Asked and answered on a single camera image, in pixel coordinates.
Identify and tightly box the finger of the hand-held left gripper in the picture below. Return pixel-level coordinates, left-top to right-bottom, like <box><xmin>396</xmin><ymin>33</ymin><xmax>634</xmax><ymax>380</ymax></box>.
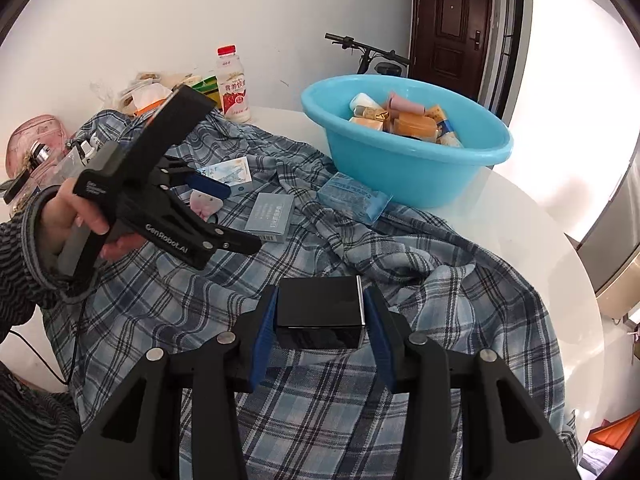
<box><xmin>160</xmin><ymin>155</ymin><xmax>233</xmax><ymax>202</ymax></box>
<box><xmin>122</xmin><ymin>195</ymin><xmax>263</xmax><ymax>271</ymax></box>

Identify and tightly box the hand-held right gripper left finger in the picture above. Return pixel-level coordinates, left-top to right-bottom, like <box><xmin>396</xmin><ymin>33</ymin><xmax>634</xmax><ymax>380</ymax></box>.
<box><xmin>75</xmin><ymin>284</ymin><xmax>280</xmax><ymax>480</ymax></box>

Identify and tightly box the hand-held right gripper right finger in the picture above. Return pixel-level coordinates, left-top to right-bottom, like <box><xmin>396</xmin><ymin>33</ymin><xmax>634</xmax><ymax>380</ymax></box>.
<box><xmin>362</xmin><ymin>285</ymin><xmax>583</xmax><ymax>480</ymax></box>

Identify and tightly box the black glossy box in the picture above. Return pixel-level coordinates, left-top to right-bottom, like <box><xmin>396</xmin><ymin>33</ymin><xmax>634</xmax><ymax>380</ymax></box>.
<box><xmin>276</xmin><ymin>275</ymin><xmax>366</xmax><ymax>351</ymax></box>

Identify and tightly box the blue plastic basin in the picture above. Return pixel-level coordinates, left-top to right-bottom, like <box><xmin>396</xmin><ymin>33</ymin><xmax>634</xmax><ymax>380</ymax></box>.
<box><xmin>301</xmin><ymin>74</ymin><xmax>515</xmax><ymax>210</ymax></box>

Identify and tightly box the person's left forearm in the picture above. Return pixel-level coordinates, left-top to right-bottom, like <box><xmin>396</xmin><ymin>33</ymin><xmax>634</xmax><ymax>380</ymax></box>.
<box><xmin>0</xmin><ymin>195</ymin><xmax>101</xmax><ymax>341</ymax></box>

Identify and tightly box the person's left hand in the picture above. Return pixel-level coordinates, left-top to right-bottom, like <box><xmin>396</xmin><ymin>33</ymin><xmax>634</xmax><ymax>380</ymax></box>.
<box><xmin>39</xmin><ymin>180</ymin><xmax>148</xmax><ymax>262</ymax></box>

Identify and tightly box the banknote print packet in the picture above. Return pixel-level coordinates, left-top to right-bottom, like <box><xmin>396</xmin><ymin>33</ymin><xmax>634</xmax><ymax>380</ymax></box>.
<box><xmin>195</xmin><ymin>156</ymin><xmax>251</xmax><ymax>196</ymax></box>

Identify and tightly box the clear glass bottle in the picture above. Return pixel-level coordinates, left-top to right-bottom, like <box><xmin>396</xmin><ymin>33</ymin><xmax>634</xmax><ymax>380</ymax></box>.
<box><xmin>60</xmin><ymin>132</ymin><xmax>103</xmax><ymax>181</ymax></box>

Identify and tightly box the grey blue flat box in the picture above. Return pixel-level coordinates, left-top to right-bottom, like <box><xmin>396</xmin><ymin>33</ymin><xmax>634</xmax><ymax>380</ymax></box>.
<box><xmin>245</xmin><ymin>192</ymin><xmax>296</xmax><ymax>243</ymax></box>

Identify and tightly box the orange tissue pack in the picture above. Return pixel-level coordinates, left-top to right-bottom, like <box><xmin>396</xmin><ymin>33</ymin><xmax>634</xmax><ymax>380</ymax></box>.
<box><xmin>132</xmin><ymin>85</ymin><xmax>173</xmax><ymax>116</ymax></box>

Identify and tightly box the blue plaid shirt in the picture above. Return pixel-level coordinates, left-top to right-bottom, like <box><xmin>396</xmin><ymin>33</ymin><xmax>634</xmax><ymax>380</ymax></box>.
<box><xmin>42</xmin><ymin>107</ymin><xmax>583</xmax><ymax>480</ymax></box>

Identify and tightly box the red cap drink bottle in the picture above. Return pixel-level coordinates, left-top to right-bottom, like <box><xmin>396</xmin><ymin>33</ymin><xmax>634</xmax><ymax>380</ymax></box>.
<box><xmin>216</xmin><ymin>45</ymin><xmax>252</xmax><ymax>123</ymax></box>

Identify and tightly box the green and yellow carton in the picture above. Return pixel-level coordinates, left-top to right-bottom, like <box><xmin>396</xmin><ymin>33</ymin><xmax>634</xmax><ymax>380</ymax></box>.
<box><xmin>192</xmin><ymin>76</ymin><xmax>221</xmax><ymax>111</ymax></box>

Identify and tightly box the pink transparent pouch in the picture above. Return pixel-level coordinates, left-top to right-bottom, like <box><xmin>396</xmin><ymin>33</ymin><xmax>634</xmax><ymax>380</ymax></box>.
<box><xmin>5</xmin><ymin>114</ymin><xmax>68</xmax><ymax>181</ymax></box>

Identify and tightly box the blue tissue packet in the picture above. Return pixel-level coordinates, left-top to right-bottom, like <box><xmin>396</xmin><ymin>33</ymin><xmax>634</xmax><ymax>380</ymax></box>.
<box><xmin>317</xmin><ymin>172</ymin><xmax>393</xmax><ymax>226</ymax></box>

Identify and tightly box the gold foil box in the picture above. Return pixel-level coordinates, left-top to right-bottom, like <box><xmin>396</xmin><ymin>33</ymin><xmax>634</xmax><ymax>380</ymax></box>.
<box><xmin>352</xmin><ymin>105</ymin><xmax>388</xmax><ymax>123</ymax></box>

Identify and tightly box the black bicycle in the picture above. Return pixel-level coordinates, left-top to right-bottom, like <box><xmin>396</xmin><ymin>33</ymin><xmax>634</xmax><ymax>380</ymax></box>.
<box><xmin>324</xmin><ymin>32</ymin><xmax>413</xmax><ymax>78</ymax></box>

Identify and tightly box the large orange translucent box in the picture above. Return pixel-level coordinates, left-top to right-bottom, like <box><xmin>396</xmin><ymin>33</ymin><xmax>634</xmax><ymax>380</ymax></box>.
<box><xmin>397</xmin><ymin>111</ymin><xmax>436</xmax><ymax>138</ymax></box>

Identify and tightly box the person's striped clothing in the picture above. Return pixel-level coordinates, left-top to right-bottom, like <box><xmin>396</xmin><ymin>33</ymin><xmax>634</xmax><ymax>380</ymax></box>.
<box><xmin>0</xmin><ymin>360</ymin><xmax>83</xmax><ymax>480</ymax></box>

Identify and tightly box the stainless steel refrigerator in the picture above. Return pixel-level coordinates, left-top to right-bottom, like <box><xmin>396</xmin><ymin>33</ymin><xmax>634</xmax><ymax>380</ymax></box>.
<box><xmin>577</xmin><ymin>150</ymin><xmax>640</xmax><ymax>311</ymax></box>

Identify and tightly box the dark wooden door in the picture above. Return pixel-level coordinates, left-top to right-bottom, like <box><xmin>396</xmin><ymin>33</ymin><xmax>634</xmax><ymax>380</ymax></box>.
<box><xmin>410</xmin><ymin>0</ymin><xmax>495</xmax><ymax>106</ymax></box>

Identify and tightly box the black cable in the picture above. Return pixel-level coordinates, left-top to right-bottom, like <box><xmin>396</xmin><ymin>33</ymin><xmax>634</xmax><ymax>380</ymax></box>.
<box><xmin>10</xmin><ymin>305</ymin><xmax>83</xmax><ymax>386</ymax></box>

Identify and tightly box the dark sliding door frame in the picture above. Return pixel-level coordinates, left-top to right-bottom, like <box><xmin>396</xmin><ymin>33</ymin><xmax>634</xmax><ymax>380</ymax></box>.
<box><xmin>492</xmin><ymin>0</ymin><xmax>533</xmax><ymax>121</ymax></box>

